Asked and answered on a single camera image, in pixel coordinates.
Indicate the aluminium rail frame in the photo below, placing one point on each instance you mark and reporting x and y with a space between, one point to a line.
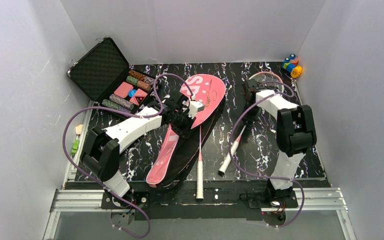
82 210

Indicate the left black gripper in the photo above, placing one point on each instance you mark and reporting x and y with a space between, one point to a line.
181 110

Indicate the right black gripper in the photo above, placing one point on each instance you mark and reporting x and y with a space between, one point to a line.
249 88

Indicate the colourful toy blocks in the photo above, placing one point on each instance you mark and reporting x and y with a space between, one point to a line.
291 65

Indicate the black poker chip case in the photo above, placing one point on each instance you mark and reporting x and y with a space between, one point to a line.
102 70

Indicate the beige clip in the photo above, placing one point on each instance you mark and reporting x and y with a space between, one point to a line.
79 129

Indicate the green clip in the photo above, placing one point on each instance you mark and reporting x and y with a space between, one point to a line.
75 147

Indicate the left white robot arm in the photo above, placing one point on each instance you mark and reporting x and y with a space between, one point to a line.
102 152

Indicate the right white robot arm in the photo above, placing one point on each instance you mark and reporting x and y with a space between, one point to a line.
295 132

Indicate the brown striped chip stack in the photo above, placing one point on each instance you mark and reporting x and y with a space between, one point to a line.
141 77

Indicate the purple patterned chip stack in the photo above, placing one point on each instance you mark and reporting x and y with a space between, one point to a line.
122 102

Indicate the pink card deck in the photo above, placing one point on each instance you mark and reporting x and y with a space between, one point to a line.
123 90
139 97

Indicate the green purple chip stack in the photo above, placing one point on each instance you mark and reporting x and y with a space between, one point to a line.
116 108

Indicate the pink racket bag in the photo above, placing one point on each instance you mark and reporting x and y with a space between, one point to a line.
180 148

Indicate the pink badminton racket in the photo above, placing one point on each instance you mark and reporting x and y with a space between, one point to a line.
268 78
199 180

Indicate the blue dealer chip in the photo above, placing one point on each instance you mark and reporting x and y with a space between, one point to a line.
132 92

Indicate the green red chip stack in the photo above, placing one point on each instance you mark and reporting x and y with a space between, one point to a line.
139 83

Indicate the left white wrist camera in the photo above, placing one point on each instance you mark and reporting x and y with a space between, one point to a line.
194 108

